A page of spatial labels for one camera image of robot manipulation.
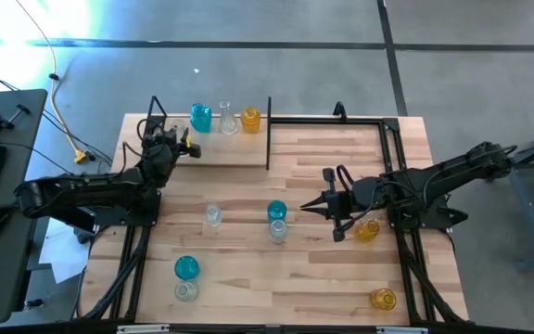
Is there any clear twisted conical glass vase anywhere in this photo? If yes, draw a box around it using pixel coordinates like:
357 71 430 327
219 100 239 136

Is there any large teal glass vase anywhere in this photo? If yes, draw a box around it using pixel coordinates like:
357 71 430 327
173 254 201 281

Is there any silver metal bracket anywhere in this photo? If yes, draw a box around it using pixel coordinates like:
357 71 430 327
116 324 172 334
375 326 430 334

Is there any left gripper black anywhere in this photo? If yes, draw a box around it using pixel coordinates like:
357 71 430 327
139 127 202 186

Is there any yellow ribbed glass bottle vase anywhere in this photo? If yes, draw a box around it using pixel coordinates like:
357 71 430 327
353 219 382 244

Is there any black aluminium table frame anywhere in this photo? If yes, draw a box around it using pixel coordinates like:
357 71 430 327
74 95 470 326

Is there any small teal glass vase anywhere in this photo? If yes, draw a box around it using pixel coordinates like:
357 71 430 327
266 199 288 224

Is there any dark grey desk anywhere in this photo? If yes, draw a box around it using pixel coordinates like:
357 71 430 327
0 88 49 326

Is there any yellow round glass vase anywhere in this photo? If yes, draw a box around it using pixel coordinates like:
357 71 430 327
370 287 398 312

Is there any yellow floor cable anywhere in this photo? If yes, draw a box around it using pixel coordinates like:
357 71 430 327
14 0 88 165

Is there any white paper sheet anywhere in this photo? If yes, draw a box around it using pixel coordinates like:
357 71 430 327
38 216 93 285

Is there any teal square textured glass vase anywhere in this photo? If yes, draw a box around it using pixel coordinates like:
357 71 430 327
189 102 213 135

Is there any black vertical frame post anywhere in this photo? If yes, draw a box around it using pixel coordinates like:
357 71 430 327
265 96 273 172

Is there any yellow diamond textured glass vase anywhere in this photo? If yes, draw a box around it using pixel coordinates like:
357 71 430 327
240 106 262 135

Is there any grey metal stand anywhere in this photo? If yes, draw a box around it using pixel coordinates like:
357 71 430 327
479 119 534 273

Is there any clear ribbed glass bottle vase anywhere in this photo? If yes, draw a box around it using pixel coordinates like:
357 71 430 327
268 219 288 246

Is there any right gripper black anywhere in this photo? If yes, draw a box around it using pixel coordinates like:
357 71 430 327
299 167 388 243

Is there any clear round glass vase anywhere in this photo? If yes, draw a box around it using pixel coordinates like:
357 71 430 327
173 279 200 303

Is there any clear ribbed square glass vase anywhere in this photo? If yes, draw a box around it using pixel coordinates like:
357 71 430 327
205 202 224 228

